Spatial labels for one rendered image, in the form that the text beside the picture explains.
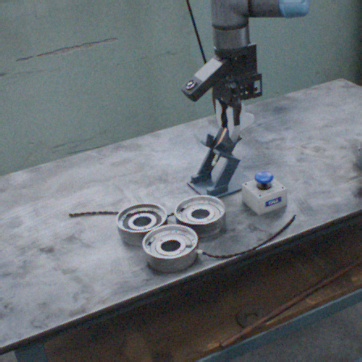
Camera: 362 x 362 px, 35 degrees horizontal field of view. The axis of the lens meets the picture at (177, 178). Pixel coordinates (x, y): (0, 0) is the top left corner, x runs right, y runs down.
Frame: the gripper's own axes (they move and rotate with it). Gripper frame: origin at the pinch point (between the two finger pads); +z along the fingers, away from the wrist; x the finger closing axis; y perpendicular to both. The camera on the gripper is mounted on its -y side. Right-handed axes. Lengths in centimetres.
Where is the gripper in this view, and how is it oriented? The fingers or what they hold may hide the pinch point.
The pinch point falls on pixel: (227, 135)
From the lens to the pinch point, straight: 129.1
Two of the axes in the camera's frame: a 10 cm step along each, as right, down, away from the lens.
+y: 8.8, -3.1, 3.6
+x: -4.7, -4.1, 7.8
